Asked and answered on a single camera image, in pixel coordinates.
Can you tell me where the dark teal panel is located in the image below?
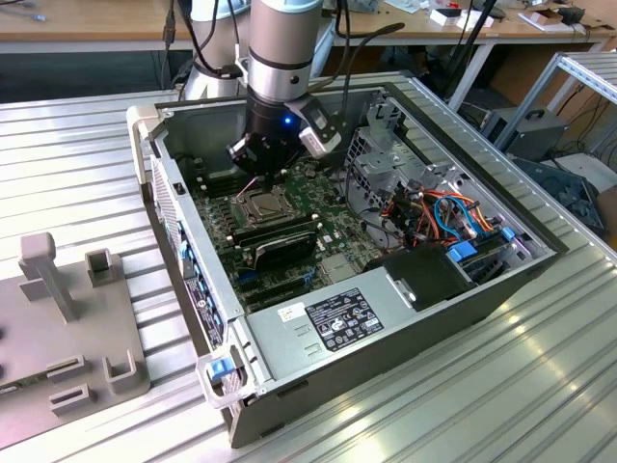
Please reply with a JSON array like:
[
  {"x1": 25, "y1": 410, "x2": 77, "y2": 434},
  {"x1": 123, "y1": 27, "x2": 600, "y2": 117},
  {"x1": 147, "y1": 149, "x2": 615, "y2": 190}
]
[{"x1": 509, "y1": 154, "x2": 607, "y2": 235}]

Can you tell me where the aluminium profile frame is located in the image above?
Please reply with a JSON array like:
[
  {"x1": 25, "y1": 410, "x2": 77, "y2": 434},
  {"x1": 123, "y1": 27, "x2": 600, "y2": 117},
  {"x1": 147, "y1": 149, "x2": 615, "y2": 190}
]
[{"x1": 495, "y1": 50, "x2": 617, "y2": 155}]

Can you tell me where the white box with red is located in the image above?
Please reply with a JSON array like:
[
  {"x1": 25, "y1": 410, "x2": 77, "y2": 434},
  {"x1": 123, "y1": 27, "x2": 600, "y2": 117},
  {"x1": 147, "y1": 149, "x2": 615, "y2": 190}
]
[{"x1": 427, "y1": 7, "x2": 465, "y2": 28}]

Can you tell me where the grey open PC case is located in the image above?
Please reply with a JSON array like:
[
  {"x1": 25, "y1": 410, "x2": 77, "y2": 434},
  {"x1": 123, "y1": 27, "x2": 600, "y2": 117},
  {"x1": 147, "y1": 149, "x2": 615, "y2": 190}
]
[{"x1": 125, "y1": 81, "x2": 571, "y2": 450}]

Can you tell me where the blue case latch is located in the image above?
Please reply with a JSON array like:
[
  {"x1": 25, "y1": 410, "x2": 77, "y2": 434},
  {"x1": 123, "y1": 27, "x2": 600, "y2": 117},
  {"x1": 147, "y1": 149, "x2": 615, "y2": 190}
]
[{"x1": 205, "y1": 358, "x2": 233, "y2": 383}]

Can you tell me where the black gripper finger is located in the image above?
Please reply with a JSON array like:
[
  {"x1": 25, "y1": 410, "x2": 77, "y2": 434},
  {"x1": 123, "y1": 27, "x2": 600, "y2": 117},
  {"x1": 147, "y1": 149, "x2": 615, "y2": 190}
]
[
  {"x1": 267, "y1": 153, "x2": 299, "y2": 193},
  {"x1": 226, "y1": 134, "x2": 269, "y2": 193}
]

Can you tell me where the green motherboard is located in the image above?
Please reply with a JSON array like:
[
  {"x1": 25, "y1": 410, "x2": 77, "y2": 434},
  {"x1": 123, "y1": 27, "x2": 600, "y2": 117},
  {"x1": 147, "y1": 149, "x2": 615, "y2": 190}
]
[{"x1": 185, "y1": 152, "x2": 389, "y2": 314}]

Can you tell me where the silver chipset heatsink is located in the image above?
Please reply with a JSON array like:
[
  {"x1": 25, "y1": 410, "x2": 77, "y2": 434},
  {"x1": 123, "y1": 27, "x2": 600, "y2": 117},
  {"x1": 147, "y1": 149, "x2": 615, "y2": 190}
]
[{"x1": 319, "y1": 254, "x2": 359, "y2": 285}]

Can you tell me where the wooden desk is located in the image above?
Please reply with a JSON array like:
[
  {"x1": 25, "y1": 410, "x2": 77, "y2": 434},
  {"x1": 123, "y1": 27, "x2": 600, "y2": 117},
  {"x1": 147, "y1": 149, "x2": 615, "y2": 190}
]
[{"x1": 0, "y1": 0, "x2": 616, "y2": 115}]

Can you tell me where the grey equipment box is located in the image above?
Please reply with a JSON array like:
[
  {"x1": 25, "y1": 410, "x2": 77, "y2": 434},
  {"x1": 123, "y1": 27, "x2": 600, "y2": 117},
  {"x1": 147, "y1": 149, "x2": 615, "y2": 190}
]
[{"x1": 480, "y1": 106, "x2": 571, "y2": 163}]

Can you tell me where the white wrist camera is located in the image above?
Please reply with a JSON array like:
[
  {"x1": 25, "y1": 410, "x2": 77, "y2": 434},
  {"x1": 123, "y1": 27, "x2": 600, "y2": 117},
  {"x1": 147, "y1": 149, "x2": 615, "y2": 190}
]
[{"x1": 297, "y1": 125, "x2": 342, "y2": 159}]

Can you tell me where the black plastic shroud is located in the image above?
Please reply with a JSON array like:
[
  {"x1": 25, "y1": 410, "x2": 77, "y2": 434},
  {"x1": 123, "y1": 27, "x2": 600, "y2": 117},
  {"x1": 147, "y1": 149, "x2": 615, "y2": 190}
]
[{"x1": 362, "y1": 242, "x2": 479, "y2": 313}]

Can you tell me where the open cardboard box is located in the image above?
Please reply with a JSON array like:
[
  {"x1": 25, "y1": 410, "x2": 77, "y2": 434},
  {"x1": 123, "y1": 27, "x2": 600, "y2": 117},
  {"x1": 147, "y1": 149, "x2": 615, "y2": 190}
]
[{"x1": 518, "y1": 7, "x2": 566, "y2": 34}]

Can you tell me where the CPU socket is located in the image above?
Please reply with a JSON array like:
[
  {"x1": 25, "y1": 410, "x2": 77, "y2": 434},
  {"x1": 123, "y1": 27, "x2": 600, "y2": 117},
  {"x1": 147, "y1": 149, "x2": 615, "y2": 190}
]
[{"x1": 233, "y1": 186, "x2": 293, "y2": 231}]

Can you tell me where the grey case handle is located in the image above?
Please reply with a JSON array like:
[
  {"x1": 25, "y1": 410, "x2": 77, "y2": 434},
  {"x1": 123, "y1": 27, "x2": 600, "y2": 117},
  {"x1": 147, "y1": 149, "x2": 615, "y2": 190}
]
[
  {"x1": 194, "y1": 353, "x2": 253, "y2": 411},
  {"x1": 125, "y1": 105, "x2": 161, "y2": 185}
]

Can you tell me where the silver power supply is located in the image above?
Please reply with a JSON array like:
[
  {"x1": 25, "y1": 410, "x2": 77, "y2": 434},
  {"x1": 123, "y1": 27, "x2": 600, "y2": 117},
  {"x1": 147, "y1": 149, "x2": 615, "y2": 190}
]
[{"x1": 244, "y1": 267, "x2": 421, "y2": 383}]

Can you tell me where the black wire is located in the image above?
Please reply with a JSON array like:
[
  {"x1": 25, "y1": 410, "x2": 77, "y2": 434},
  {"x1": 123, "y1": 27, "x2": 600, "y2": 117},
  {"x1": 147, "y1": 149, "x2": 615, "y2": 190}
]
[{"x1": 342, "y1": 168, "x2": 406, "y2": 250}]

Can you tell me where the metal socket cover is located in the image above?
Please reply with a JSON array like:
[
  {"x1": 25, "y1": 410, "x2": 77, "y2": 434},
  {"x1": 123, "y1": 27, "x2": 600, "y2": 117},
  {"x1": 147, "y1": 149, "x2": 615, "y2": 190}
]
[{"x1": 233, "y1": 188, "x2": 291, "y2": 229}]

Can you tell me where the black camera bracket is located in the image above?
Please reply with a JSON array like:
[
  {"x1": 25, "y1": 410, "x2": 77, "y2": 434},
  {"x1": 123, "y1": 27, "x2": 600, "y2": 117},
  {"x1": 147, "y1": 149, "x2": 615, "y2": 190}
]
[{"x1": 283, "y1": 95, "x2": 349, "y2": 146}]

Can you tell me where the grey parts rack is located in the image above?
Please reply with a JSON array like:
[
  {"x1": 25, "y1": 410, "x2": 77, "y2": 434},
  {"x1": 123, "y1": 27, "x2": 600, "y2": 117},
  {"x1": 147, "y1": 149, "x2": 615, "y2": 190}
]
[{"x1": 0, "y1": 231, "x2": 152, "y2": 452}]

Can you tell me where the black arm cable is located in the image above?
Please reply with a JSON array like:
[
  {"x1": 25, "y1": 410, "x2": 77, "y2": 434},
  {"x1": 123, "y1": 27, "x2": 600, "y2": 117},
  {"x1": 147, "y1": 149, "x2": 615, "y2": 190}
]
[{"x1": 161, "y1": 0, "x2": 406, "y2": 113}]

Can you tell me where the light blue network cable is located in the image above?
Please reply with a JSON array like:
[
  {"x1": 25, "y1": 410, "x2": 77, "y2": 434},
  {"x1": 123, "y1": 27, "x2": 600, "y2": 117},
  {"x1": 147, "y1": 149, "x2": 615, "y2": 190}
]
[{"x1": 12, "y1": 0, "x2": 49, "y2": 23}]

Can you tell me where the silver drive cage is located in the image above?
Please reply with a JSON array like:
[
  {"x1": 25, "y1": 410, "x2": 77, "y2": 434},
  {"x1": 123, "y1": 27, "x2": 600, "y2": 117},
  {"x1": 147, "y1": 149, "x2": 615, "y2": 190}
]
[{"x1": 342, "y1": 89, "x2": 472, "y2": 223}]

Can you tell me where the blue wire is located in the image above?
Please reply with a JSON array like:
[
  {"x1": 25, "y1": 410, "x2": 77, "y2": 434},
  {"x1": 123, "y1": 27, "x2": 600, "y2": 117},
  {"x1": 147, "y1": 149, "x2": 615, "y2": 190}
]
[{"x1": 432, "y1": 194, "x2": 484, "y2": 241}]

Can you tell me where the silver CPU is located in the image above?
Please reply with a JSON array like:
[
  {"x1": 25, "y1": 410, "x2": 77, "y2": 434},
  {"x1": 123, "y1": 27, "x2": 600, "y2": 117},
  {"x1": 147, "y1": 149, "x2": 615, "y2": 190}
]
[{"x1": 251, "y1": 195, "x2": 285, "y2": 219}]

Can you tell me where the black expansion slot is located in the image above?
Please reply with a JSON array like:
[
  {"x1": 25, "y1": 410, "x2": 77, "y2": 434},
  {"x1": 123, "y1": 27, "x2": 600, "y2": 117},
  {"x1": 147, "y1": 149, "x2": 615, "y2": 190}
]
[
  {"x1": 243, "y1": 288, "x2": 312, "y2": 313},
  {"x1": 235, "y1": 277, "x2": 309, "y2": 298}
]

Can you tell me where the thin wire locking lever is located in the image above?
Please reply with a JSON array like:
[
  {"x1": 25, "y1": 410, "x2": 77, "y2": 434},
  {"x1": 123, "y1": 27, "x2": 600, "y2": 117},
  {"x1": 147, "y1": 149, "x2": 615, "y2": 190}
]
[{"x1": 236, "y1": 177, "x2": 264, "y2": 199}]

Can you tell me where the brown cardboard box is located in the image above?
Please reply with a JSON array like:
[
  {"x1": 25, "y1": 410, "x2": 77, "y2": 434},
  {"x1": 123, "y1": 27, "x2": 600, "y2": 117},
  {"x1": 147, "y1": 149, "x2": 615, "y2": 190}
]
[{"x1": 593, "y1": 185, "x2": 617, "y2": 238}]

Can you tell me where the black graphics card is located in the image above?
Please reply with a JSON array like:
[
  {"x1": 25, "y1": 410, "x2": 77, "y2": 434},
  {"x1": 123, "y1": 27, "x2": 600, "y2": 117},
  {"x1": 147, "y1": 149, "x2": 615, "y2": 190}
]
[{"x1": 250, "y1": 229, "x2": 320, "y2": 271}]

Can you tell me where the orange wire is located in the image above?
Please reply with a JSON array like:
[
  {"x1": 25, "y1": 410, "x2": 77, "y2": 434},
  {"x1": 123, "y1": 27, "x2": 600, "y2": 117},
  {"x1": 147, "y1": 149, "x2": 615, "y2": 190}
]
[{"x1": 383, "y1": 190, "x2": 497, "y2": 245}]

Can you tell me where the black stand pole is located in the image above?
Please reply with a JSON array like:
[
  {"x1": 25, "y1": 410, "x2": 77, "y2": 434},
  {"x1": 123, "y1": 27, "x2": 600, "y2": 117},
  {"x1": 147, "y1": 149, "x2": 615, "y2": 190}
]
[{"x1": 460, "y1": 0, "x2": 498, "y2": 49}]

